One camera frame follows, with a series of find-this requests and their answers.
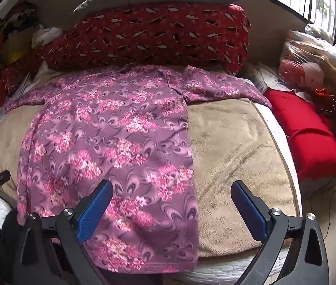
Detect black cloth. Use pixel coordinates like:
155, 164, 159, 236
0, 209, 27, 285

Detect white plastic bag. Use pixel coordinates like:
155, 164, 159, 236
32, 25, 65, 48

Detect plain red cloth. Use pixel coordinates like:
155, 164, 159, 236
264, 87, 336, 182

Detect clear bag of stuffed toys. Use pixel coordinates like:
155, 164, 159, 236
278, 31, 336, 97

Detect purple floral fleece top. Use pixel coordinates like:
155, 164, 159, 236
5, 64, 272, 274

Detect white quilted mattress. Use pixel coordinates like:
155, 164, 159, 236
0, 65, 305, 285

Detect beige fleece blanket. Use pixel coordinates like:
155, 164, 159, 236
0, 95, 303, 259

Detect yellow bag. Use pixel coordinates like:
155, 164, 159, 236
2, 32, 35, 63

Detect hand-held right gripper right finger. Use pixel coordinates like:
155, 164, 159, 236
230, 180, 331, 285

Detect red patterned quilt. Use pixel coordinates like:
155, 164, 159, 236
0, 1, 252, 125

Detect thin dark cables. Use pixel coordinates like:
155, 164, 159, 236
302, 151, 336, 232

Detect pile of mixed clothes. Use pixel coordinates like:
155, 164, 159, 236
0, 1, 39, 45

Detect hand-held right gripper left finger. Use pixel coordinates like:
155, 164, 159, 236
19, 180, 114, 285

